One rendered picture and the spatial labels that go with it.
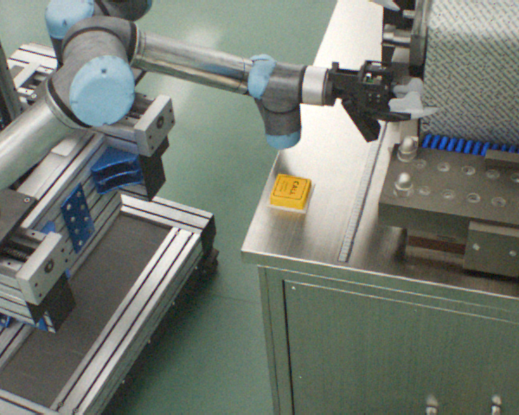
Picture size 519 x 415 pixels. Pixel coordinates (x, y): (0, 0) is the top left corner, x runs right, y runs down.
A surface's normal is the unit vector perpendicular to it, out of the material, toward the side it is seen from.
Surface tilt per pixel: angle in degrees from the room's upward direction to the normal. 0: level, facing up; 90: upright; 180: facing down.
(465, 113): 90
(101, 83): 87
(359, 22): 0
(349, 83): 90
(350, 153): 0
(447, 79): 90
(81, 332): 0
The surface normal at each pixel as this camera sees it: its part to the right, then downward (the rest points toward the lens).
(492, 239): -0.28, 0.72
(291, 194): -0.07, -0.68
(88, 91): 0.36, 0.62
